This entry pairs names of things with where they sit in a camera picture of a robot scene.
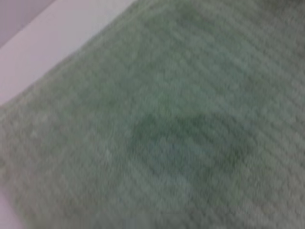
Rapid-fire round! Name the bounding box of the green ribbed towel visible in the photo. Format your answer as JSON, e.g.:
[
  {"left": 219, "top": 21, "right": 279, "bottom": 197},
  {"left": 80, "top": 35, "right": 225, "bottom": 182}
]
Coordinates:
[{"left": 0, "top": 0, "right": 305, "bottom": 229}]

